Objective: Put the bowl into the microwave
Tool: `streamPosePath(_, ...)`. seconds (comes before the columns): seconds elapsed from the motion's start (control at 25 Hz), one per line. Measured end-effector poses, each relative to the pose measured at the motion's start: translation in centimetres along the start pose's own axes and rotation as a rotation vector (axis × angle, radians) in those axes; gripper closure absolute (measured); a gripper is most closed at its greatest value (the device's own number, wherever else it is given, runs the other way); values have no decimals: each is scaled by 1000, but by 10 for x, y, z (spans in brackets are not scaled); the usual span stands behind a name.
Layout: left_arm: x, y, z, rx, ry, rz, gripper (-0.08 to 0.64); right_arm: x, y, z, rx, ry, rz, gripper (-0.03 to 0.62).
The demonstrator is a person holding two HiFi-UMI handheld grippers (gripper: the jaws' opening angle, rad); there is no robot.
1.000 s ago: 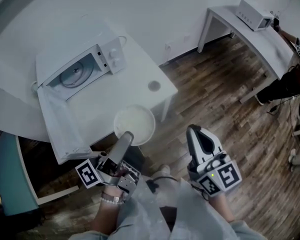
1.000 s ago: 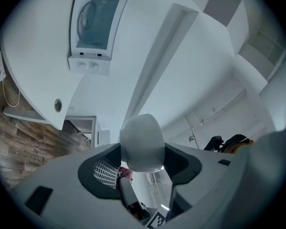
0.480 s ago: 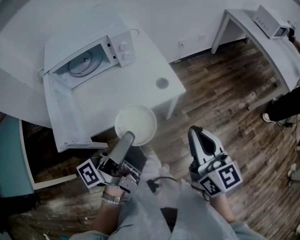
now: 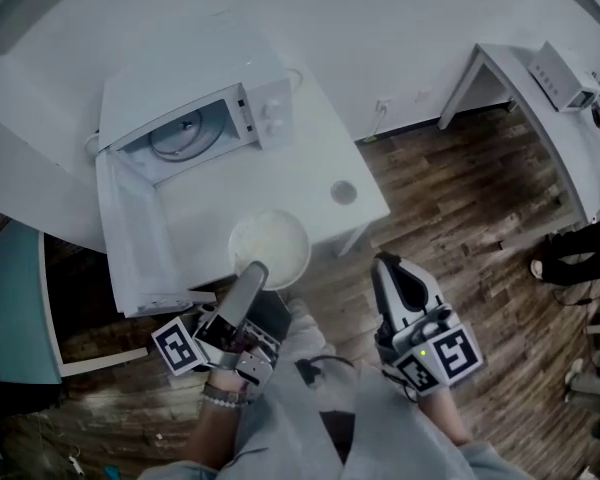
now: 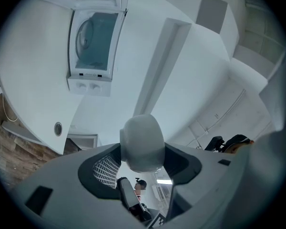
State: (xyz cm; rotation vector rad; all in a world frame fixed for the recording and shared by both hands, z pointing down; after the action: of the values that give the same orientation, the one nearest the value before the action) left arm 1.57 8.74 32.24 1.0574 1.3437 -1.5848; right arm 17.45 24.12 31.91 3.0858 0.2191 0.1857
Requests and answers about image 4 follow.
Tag person's left forearm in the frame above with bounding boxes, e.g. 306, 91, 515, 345
183, 367, 252, 470

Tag glass microwave turntable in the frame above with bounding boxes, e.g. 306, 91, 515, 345
148, 108, 228, 162

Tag white bowl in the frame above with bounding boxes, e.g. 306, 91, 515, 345
227, 208, 313, 292

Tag person's grey trousers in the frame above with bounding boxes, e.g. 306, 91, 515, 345
142, 299, 534, 480

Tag white microwave cable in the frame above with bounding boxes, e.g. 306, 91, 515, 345
283, 66, 307, 92

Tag person's right forearm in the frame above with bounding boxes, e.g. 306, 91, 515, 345
417, 383, 475, 448

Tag white box appliance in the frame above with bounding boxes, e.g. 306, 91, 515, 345
526, 40, 600, 115

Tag round grey table grommet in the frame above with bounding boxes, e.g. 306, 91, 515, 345
329, 179, 358, 206

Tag white microwave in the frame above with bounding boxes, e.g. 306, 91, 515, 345
94, 60, 294, 319

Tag beaded bracelet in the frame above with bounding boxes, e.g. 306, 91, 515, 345
201, 381, 251, 410

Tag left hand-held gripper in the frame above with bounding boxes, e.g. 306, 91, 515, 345
151, 261, 293, 387

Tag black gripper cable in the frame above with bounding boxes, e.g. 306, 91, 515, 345
294, 353, 357, 385

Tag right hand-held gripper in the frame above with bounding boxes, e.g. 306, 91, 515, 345
371, 254, 484, 395

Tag black floor cable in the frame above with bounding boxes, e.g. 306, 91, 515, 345
551, 282, 600, 310

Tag white table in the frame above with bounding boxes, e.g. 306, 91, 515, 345
0, 57, 392, 289
436, 41, 600, 230

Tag teal cabinet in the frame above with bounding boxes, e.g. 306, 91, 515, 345
0, 219, 149, 385

